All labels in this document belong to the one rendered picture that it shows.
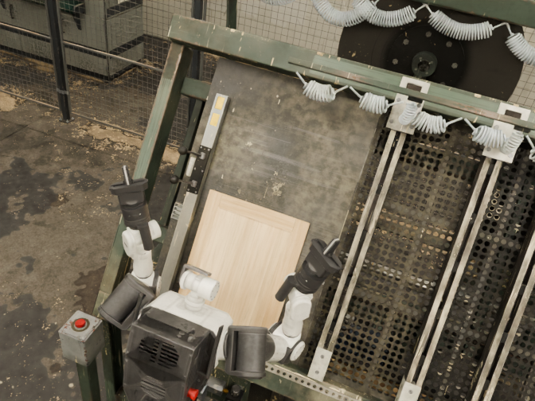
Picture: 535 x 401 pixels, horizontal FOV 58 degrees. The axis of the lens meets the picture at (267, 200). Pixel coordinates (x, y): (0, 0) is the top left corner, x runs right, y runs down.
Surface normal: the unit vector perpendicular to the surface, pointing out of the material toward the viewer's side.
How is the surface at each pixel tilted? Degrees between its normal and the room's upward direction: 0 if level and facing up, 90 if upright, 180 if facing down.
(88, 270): 0
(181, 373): 67
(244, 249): 57
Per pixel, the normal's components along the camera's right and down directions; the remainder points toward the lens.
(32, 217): 0.14, -0.79
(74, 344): -0.34, 0.53
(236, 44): -0.22, 0.02
